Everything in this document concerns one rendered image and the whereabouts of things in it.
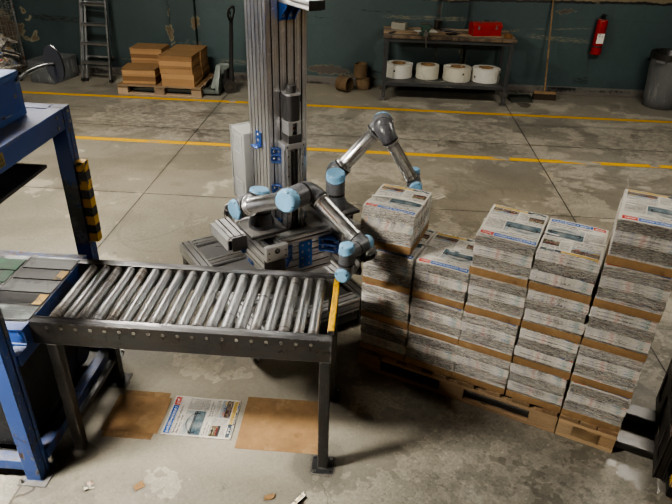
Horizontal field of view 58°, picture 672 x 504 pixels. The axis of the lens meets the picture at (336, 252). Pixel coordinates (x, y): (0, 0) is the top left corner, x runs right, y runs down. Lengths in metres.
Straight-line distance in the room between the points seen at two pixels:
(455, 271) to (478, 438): 0.91
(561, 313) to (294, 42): 1.95
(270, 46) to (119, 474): 2.28
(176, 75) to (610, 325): 7.15
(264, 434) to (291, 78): 1.92
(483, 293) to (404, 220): 0.54
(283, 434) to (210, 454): 0.38
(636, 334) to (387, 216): 1.29
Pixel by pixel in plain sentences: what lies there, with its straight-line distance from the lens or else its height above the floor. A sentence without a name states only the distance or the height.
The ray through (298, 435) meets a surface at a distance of 3.31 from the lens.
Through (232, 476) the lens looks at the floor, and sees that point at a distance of 3.17.
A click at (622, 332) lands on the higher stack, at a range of 3.12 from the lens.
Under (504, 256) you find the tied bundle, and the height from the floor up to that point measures 0.97.
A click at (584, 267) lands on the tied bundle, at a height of 1.02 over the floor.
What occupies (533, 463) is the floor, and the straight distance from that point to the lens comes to 3.38.
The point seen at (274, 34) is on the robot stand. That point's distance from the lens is 3.34.
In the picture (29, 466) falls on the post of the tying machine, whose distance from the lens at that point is 3.32.
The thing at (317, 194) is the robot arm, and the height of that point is 1.16.
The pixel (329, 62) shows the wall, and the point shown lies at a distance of 9.64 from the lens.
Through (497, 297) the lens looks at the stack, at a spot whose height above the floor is 0.74.
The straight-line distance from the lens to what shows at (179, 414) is 3.49.
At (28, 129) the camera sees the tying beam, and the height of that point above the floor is 1.55.
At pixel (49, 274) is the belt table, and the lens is 3.30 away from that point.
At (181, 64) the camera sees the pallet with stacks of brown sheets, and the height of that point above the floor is 0.45.
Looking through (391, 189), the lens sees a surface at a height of 1.06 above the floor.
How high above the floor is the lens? 2.42
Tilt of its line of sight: 30 degrees down
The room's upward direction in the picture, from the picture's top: 2 degrees clockwise
